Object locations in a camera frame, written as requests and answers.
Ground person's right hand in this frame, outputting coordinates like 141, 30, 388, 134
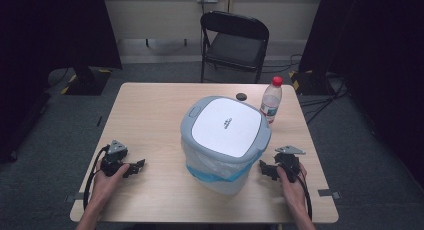
276, 161, 309, 212

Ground hand-held gripper black cable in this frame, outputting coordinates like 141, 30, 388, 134
82, 144, 111, 211
281, 158, 314, 222

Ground grey tape strip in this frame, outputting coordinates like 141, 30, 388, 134
317, 188, 342, 200
65, 191, 85, 203

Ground right hand-held gripper black cable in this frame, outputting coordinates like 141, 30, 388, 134
281, 158, 314, 222

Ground black stand base yellow stripes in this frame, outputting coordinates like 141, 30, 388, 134
288, 69, 336, 97
60, 65, 113, 97

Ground person's left hand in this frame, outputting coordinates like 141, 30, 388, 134
89, 161, 131, 213

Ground clear plastic bottle red cap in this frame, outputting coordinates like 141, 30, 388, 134
259, 75, 284, 125

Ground grey white lidded trash can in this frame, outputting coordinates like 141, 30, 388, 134
179, 95, 273, 196

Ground dark curtain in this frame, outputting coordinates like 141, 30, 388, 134
299, 0, 424, 188
0, 0, 123, 165

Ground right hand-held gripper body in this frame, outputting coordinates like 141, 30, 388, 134
273, 145, 307, 184

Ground black folding chair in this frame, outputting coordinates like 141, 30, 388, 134
199, 10, 270, 84

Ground left hand-held gripper black cable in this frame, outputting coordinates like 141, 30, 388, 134
82, 144, 111, 211

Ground black floor cables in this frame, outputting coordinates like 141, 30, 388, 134
299, 73, 351, 125

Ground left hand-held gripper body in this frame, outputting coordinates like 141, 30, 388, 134
99, 139, 130, 177

